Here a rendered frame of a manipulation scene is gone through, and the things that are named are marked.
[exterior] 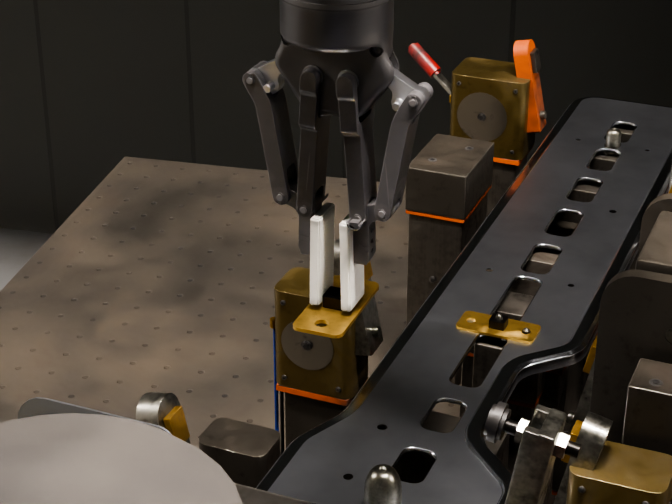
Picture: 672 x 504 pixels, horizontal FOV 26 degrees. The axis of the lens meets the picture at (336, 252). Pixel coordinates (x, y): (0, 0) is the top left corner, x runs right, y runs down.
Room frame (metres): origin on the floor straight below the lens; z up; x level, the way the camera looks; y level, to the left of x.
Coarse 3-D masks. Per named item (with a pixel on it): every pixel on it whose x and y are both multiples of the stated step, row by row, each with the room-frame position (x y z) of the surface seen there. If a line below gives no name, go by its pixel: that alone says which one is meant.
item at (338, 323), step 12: (336, 276) 0.96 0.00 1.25; (336, 288) 0.93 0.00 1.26; (372, 288) 0.95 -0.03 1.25; (324, 300) 0.92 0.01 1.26; (336, 300) 0.91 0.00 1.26; (360, 300) 0.93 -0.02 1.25; (312, 312) 0.91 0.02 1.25; (324, 312) 0.91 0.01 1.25; (336, 312) 0.91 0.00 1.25; (348, 312) 0.91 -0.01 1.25; (360, 312) 0.91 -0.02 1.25; (300, 324) 0.89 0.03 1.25; (312, 324) 0.89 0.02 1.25; (336, 324) 0.89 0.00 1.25; (348, 324) 0.89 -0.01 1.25; (324, 336) 0.88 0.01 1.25; (336, 336) 0.88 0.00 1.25
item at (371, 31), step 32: (288, 0) 0.90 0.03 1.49; (320, 0) 0.89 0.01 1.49; (352, 0) 0.89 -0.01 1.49; (384, 0) 0.90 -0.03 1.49; (288, 32) 0.90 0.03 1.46; (320, 32) 0.89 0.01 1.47; (352, 32) 0.89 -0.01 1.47; (384, 32) 0.90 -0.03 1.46; (288, 64) 0.92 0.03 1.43; (320, 64) 0.91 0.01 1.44; (352, 64) 0.91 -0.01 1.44; (384, 64) 0.90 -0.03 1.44; (320, 96) 0.91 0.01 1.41
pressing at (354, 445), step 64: (576, 128) 1.86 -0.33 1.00; (640, 128) 1.86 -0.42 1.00; (512, 192) 1.66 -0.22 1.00; (640, 192) 1.65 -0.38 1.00; (512, 256) 1.48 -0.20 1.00; (576, 256) 1.48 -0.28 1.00; (448, 320) 1.33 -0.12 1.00; (576, 320) 1.33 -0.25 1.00; (384, 384) 1.21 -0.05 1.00; (448, 384) 1.21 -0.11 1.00; (512, 384) 1.21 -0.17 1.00; (320, 448) 1.10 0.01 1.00; (384, 448) 1.10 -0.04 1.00; (448, 448) 1.10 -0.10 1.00
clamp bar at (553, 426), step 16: (496, 416) 0.83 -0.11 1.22; (544, 416) 0.84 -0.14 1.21; (560, 416) 0.83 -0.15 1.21; (496, 432) 0.83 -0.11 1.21; (512, 432) 0.83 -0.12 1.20; (528, 432) 0.81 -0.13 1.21; (544, 432) 0.81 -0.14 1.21; (560, 432) 0.82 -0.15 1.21; (528, 448) 0.81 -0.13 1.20; (544, 448) 0.81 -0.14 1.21; (560, 448) 0.81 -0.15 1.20; (576, 448) 0.81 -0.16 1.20; (528, 464) 0.81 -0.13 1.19; (544, 464) 0.81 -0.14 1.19; (512, 480) 0.81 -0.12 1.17; (528, 480) 0.81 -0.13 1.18; (544, 480) 0.81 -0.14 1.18; (512, 496) 0.81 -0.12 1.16; (528, 496) 0.81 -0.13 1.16; (544, 496) 0.84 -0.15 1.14
